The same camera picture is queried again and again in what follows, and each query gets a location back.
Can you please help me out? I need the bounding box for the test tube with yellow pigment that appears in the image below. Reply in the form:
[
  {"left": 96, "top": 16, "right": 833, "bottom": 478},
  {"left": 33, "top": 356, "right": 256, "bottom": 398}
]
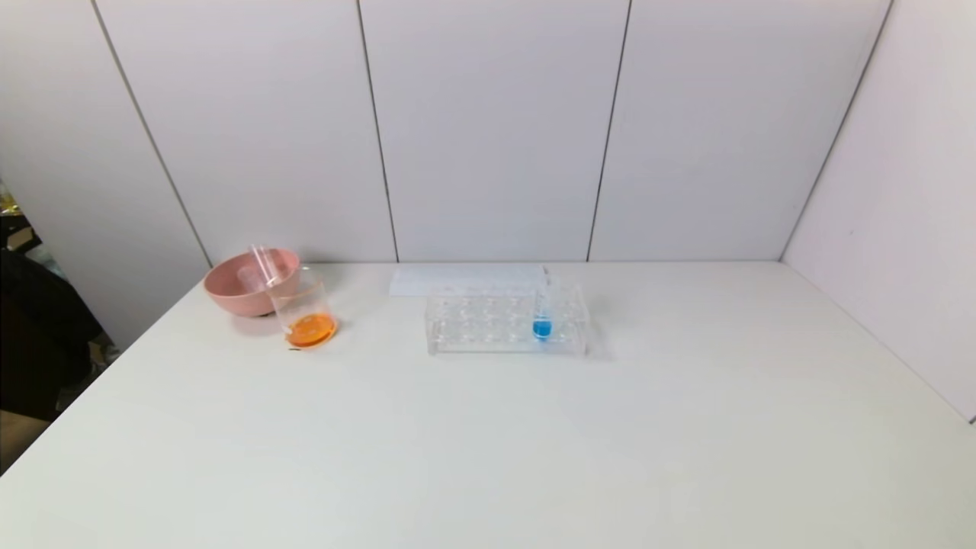
[{"left": 251, "top": 243, "right": 284, "bottom": 289}]

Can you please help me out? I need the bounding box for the clear acrylic test tube rack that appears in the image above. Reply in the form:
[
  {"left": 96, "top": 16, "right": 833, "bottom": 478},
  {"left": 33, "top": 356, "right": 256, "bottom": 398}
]
[{"left": 425, "top": 278, "right": 592, "bottom": 358}]

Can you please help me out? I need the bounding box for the test tube with blue pigment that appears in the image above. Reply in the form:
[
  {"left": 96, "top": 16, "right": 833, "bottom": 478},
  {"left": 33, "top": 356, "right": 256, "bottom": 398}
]
[{"left": 532, "top": 274, "right": 554, "bottom": 343}]

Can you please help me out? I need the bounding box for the clear glass beaker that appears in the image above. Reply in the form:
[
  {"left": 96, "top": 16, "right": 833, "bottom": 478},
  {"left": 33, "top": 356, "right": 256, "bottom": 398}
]
[{"left": 264, "top": 265, "right": 339, "bottom": 350}]

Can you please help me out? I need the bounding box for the white paper sheet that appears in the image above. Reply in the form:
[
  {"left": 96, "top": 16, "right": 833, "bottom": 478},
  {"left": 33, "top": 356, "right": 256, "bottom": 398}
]
[{"left": 389, "top": 264, "right": 551, "bottom": 297}]

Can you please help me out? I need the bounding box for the pink plastic bowl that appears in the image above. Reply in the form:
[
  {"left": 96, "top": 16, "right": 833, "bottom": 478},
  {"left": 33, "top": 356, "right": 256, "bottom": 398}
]
[{"left": 203, "top": 246, "right": 301, "bottom": 318}]

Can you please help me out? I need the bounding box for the dark background furniture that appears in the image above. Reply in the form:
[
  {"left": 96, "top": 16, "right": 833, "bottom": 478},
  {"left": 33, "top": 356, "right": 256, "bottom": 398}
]
[{"left": 0, "top": 217, "right": 111, "bottom": 422}]

